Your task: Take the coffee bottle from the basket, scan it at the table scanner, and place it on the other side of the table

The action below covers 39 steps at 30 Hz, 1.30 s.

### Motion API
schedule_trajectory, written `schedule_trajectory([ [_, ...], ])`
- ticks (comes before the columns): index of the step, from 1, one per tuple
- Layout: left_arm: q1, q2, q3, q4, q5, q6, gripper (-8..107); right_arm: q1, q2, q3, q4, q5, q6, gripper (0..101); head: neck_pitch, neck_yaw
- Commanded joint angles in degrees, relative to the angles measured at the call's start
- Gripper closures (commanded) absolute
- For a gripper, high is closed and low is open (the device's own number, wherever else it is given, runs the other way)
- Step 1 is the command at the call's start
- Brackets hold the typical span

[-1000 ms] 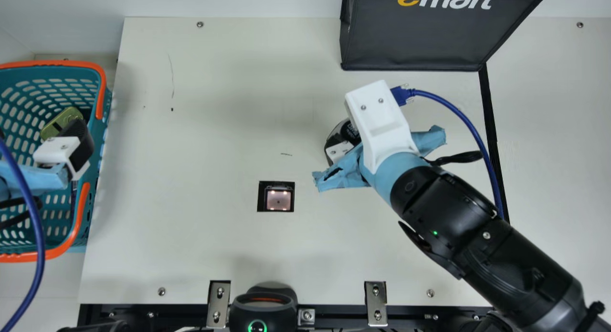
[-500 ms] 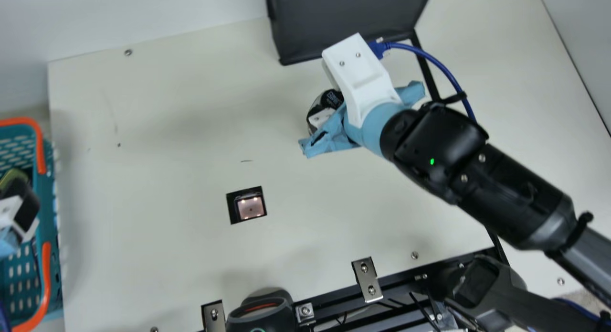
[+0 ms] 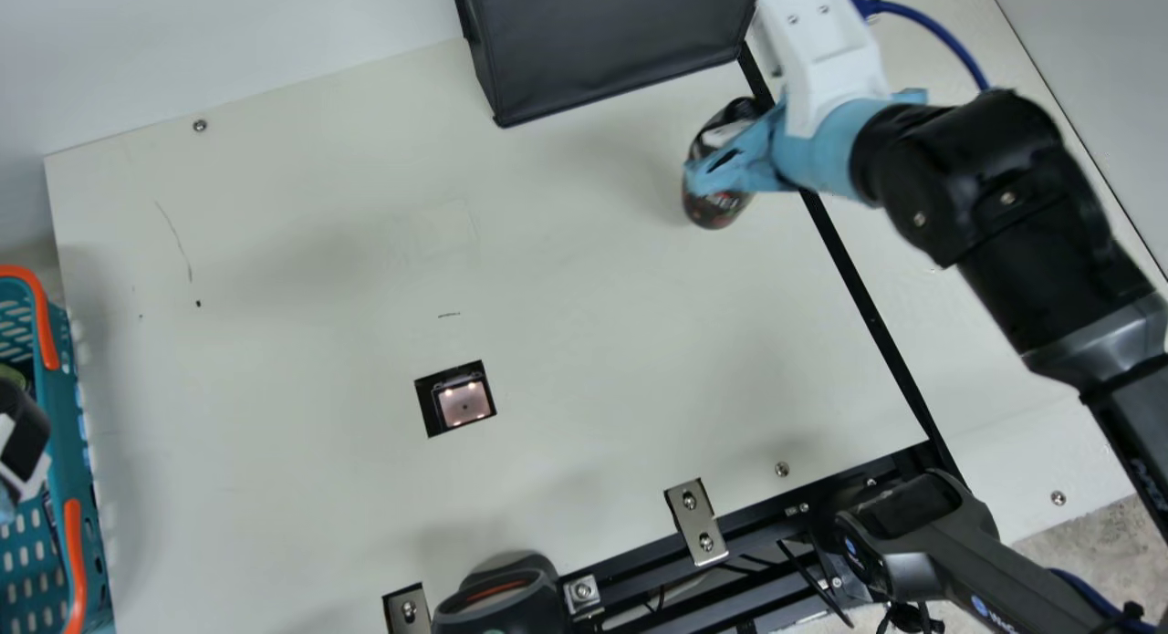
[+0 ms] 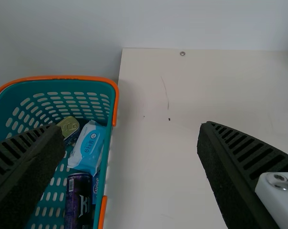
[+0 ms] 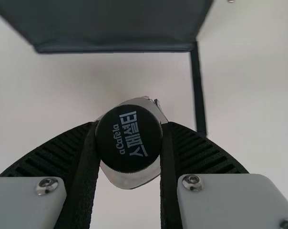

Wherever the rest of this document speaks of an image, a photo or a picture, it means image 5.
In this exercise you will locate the dark coffee bottle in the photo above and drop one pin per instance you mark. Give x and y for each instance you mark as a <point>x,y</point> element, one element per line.
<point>129,140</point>

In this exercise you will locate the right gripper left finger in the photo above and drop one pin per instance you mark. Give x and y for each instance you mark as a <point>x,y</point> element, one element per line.
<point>39,190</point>

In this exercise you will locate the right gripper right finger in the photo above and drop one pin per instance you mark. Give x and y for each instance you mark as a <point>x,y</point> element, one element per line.
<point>218,195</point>

